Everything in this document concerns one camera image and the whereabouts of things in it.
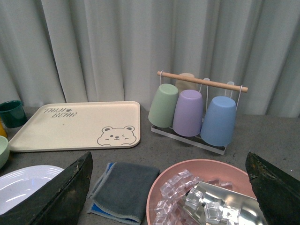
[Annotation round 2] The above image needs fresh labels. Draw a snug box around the clear ice cube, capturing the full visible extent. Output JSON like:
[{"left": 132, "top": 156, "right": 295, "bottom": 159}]
[
  {"left": 185, "top": 187, "right": 204, "bottom": 210},
  {"left": 204, "top": 202, "right": 222, "bottom": 224},
  {"left": 160, "top": 182, "right": 177, "bottom": 200},
  {"left": 154, "top": 200, "right": 173, "bottom": 216}
]

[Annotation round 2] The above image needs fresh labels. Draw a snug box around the beige bear tray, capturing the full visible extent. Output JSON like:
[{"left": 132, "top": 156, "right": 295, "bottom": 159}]
[{"left": 9, "top": 101, "right": 140, "bottom": 152}]

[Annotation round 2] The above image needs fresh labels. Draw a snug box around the white plate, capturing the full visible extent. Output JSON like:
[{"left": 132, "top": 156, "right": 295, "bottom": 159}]
[{"left": 0, "top": 165, "right": 64, "bottom": 214}]

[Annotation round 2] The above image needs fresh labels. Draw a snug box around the white cup rack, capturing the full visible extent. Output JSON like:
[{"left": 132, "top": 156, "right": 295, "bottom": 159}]
[{"left": 150, "top": 71, "right": 248, "bottom": 156}]

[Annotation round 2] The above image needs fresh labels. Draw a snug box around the purple cup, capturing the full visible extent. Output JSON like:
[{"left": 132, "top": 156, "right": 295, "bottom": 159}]
[{"left": 172, "top": 90, "right": 203, "bottom": 137}]

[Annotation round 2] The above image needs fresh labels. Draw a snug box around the metal scoop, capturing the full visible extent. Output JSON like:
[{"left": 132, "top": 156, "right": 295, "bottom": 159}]
[{"left": 178, "top": 182, "right": 267, "bottom": 225}]

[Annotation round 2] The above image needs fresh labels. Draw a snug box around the beige cup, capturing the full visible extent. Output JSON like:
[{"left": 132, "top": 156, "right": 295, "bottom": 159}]
[{"left": 175, "top": 73, "right": 197, "bottom": 94}]

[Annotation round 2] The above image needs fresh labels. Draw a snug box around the pink bowl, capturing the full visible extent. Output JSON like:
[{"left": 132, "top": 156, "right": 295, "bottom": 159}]
[{"left": 146, "top": 159, "right": 255, "bottom": 225}]

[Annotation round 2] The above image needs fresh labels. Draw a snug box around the blue cup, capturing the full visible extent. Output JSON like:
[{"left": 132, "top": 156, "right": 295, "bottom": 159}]
[{"left": 200, "top": 96, "right": 236, "bottom": 147}]

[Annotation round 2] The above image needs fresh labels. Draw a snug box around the dark green mug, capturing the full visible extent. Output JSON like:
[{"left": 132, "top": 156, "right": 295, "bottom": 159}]
[{"left": 0, "top": 100, "right": 28, "bottom": 128}]

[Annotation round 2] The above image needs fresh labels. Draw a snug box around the green cup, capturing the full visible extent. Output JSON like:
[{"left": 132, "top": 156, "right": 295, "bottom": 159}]
[{"left": 148, "top": 83, "right": 179, "bottom": 128}]

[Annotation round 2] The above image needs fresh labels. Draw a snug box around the light green bowl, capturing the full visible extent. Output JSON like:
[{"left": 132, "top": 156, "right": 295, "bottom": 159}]
[{"left": 0, "top": 136, "right": 10, "bottom": 168}]

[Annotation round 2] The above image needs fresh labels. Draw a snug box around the grey curtain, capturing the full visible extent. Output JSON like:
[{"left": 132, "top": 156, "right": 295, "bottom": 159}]
[{"left": 0, "top": 0, "right": 300, "bottom": 117}]

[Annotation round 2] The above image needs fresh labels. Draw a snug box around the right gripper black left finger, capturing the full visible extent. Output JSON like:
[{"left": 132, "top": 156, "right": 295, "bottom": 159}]
[{"left": 0, "top": 151, "right": 93, "bottom": 225}]

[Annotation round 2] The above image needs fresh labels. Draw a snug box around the grey blue folded cloth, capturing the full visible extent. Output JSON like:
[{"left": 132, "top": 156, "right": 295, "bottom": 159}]
[{"left": 88, "top": 162, "right": 160, "bottom": 225}]

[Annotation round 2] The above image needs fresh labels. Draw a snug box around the yellow mug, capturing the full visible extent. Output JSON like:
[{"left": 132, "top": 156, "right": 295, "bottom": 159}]
[{"left": 0, "top": 120, "right": 8, "bottom": 138}]

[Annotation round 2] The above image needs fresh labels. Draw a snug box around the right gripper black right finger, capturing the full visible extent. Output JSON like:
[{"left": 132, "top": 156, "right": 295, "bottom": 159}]
[{"left": 245, "top": 152, "right": 300, "bottom": 225}]

